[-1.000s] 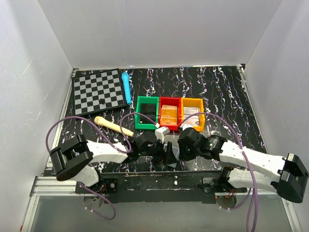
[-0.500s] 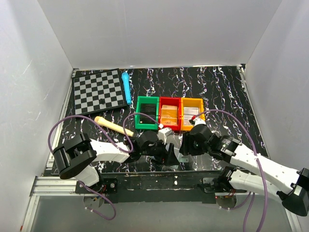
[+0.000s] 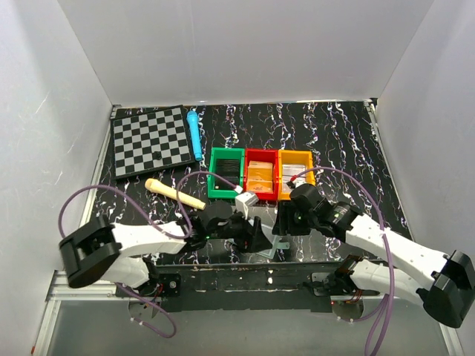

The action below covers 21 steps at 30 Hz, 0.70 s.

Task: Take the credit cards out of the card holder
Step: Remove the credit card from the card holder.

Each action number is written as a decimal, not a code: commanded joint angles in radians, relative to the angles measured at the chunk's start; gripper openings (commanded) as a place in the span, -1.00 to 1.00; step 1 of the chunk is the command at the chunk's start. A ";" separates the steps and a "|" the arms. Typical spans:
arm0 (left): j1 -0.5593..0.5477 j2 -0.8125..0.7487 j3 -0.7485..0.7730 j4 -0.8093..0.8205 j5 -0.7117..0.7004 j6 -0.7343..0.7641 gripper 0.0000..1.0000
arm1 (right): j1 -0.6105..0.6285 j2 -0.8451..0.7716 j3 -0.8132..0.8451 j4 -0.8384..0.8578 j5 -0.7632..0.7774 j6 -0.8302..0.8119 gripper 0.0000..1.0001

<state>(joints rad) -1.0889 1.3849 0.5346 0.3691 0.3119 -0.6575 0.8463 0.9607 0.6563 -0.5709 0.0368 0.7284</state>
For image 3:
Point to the wooden stick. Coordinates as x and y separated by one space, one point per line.
155 186

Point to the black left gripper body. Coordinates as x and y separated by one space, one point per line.
234 228

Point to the red plastic bin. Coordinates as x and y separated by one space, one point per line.
252 154

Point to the green card holder wallet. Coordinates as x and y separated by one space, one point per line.
274 239

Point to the grey black chessboard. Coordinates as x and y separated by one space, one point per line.
136 136

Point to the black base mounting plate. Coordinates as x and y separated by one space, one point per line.
252 286

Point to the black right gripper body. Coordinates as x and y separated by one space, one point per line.
307 222

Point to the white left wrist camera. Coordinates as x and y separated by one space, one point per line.
244 201

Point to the green plastic bin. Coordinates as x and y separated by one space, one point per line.
224 153

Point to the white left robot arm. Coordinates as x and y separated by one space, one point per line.
101 250

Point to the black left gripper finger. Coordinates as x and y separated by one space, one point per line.
257 228
253 244

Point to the grey printed card stack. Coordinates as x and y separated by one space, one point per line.
288 171

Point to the orange plastic bin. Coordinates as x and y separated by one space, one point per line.
292 157

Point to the blue toy microphone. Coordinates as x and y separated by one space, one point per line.
193 120

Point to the black cards stack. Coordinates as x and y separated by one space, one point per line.
229 169

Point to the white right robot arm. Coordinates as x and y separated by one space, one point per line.
442 284

